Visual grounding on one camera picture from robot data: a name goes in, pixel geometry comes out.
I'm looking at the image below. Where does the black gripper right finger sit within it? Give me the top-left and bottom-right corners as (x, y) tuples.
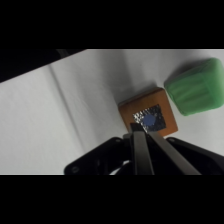
(146, 131), (203, 176)

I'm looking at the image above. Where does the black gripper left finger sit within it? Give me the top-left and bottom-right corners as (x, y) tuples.
(129, 122), (156, 176)

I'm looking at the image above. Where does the orange wooden block blue centre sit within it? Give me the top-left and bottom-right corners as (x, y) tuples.
(117, 86), (180, 139)

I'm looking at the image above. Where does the green soft block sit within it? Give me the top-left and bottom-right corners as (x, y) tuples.
(163, 57), (224, 117)

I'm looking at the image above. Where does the black curtain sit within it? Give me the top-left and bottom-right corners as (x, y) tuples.
(0, 49), (88, 84)

